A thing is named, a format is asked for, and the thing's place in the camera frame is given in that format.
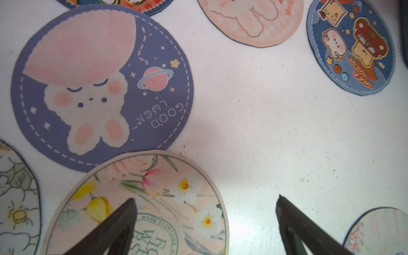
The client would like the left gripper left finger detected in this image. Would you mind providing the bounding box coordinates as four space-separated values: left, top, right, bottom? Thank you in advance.
66 198 138 255

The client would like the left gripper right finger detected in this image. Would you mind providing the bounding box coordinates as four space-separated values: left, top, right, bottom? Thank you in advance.
276 196 351 255

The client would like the teal plastic storage box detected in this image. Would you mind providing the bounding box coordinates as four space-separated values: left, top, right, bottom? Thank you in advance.
398 0 408 65

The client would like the white green flowers coaster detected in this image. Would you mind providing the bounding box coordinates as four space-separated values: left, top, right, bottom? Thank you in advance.
1 141 41 255

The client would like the peach floral wreath coaster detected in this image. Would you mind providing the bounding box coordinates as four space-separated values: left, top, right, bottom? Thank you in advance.
41 150 230 255

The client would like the white butterfly doodle coaster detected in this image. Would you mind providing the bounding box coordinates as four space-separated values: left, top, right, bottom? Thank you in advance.
343 207 408 255

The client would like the purple good luck bunny coaster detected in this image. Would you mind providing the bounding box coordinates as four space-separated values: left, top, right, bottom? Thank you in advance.
10 4 194 172

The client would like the blue denim bear coaster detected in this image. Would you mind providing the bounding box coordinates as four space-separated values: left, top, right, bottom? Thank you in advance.
307 0 395 96

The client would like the pink checkered bunny coaster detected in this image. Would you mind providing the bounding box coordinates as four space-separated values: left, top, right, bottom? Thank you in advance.
198 0 305 48

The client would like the dark blue cartoon animals coaster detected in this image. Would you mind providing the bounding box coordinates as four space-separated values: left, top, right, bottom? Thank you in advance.
58 0 173 16

